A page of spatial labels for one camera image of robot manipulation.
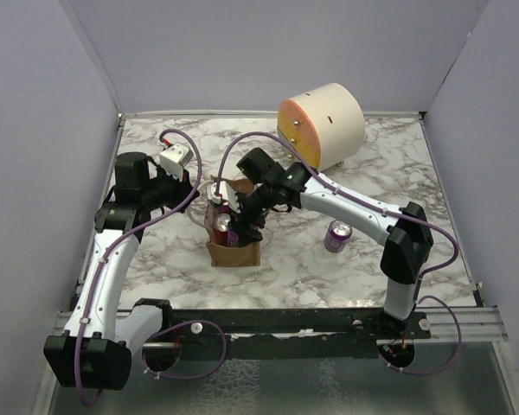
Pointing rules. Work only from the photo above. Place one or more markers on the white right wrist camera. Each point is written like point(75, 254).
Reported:
point(223, 195)

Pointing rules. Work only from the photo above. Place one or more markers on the purple soda can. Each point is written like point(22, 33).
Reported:
point(222, 209)
point(233, 239)
point(337, 236)

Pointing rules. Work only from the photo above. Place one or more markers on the cream round drawer cabinet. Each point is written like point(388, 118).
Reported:
point(325, 125)

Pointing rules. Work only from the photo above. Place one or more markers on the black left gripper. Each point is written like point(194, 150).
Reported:
point(182, 188)

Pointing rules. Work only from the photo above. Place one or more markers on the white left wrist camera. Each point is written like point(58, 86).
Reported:
point(174, 160)

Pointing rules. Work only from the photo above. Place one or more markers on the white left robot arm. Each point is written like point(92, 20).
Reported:
point(96, 346)

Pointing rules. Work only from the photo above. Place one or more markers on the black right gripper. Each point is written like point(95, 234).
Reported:
point(246, 234)

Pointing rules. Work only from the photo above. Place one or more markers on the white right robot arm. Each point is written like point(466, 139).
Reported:
point(401, 231)

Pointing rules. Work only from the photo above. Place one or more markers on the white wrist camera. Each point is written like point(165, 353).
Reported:
point(174, 160)
point(223, 195)

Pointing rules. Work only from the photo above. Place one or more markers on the red soda can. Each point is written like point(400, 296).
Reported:
point(220, 229)

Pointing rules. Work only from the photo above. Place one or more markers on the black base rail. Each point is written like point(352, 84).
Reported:
point(276, 334)

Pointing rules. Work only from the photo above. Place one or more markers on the canvas bag with cat print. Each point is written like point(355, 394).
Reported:
point(225, 256)

